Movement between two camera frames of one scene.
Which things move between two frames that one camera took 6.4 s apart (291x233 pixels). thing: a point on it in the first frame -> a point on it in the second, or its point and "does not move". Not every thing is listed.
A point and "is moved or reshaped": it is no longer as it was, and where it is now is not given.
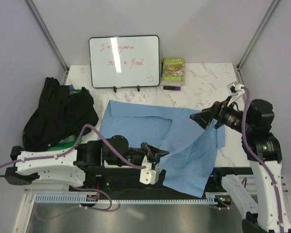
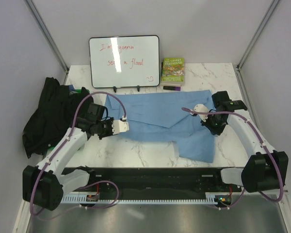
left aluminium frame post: (38, 18) does not move
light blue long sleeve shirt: (192, 149) is moved or reshaped
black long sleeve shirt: (58, 114) does not move
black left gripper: (153, 154) -> (109, 121)
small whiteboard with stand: (124, 61) does not move
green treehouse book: (172, 72) does not move
